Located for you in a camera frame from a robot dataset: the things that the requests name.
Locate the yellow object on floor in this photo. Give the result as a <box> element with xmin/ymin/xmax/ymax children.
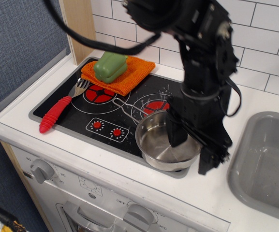
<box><xmin>1</xmin><ymin>221</ymin><xmax>26</xmax><ymax>232</ymax></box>

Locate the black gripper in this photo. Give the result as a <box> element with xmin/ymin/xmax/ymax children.
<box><xmin>165</xmin><ymin>89</ymin><xmax>234</xmax><ymax>176</ymax></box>

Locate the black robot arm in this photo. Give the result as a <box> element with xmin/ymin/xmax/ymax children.
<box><xmin>123</xmin><ymin>0</ymin><xmax>240</xmax><ymax>175</ymax></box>

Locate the black toy stovetop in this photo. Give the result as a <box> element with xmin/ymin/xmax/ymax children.
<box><xmin>29</xmin><ymin>69</ymin><xmax>188</xmax><ymax>176</ymax></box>

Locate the grey sink basin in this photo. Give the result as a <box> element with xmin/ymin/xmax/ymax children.
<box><xmin>228</xmin><ymin>112</ymin><xmax>279</xmax><ymax>219</ymax></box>

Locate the green toy bell pepper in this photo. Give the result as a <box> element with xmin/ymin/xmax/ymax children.
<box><xmin>93</xmin><ymin>52</ymin><xmax>128</xmax><ymax>84</ymax></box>

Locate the orange folded cloth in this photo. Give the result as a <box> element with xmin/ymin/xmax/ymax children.
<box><xmin>81</xmin><ymin>57</ymin><xmax>156</xmax><ymax>96</ymax></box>

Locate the stainless steel saucepan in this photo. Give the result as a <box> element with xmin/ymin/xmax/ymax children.
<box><xmin>113</xmin><ymin>98</ymin><xmax>202</xmax><ymax>172</ymax></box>

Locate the white toy oven front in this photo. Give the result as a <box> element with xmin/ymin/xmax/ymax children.
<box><xmin>13</xmin><ymin>147</ymin><xmax>230</xmax><ymax>232</ymax></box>

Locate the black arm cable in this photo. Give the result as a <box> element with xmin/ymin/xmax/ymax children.
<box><xmin>44</xmin><ymin>0</ymin><xmax>162</xmax><ymax>56</ymax></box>

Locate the grey right oven knob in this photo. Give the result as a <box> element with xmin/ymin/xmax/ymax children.
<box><xmin>123</xmin><ymin>204</ymin><xmax>154</xmax><ymax>232</ymax></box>

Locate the fork with red handle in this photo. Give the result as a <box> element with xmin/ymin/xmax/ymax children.
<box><xmin>39</xmin><ymin>78</ymin><xmax>89</xmax><ymax>134</ymax></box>

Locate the grey oven knob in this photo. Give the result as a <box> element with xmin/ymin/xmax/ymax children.
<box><xmin>123</xmin><ymin>204</ymin><xmax>154</xmax><ymax>232</ymax></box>
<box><xmin>30</xmin><ymin>159</ymin><xmax>55</xmax><ymax>184</ymax></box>

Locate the wooden side post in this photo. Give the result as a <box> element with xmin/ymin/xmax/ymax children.
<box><xmin>59</xmin><ymin>0</ymin><xmax>96</xmax><ymax>65</ymax></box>

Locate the grey left oven knob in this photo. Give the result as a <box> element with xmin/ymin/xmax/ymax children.
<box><xmin>30</xmin><ymin>159</ymin><xmax>55</xmax><ymax>184</ymax></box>

